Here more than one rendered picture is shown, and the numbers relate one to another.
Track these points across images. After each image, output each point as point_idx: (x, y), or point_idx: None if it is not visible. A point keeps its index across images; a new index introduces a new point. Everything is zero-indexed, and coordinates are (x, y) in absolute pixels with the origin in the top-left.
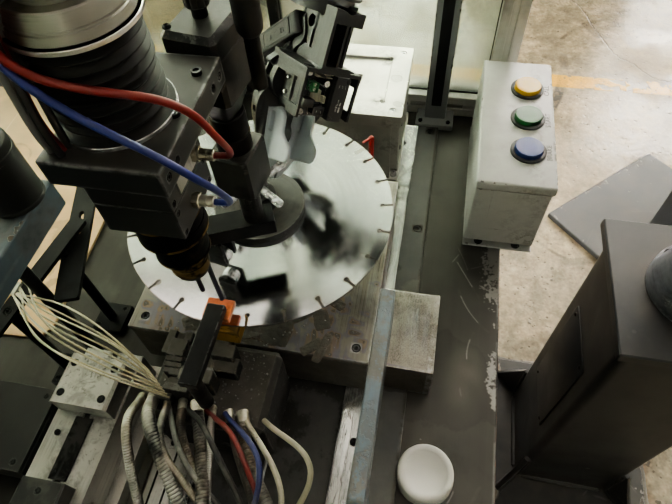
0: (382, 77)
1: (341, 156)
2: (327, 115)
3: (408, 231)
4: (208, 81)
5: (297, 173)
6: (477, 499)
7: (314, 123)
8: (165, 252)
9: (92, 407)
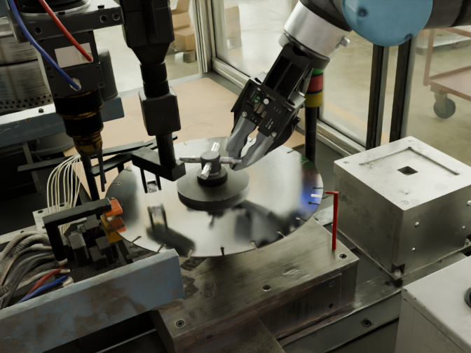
0: (431, 181)
1: (300, 191)
2: (258, 126)
3: (356, 319)
4: (98, 10)
5: (260, 183)
6: None
7: (267, 138)
8: (57, 111)
9: (37, 227)
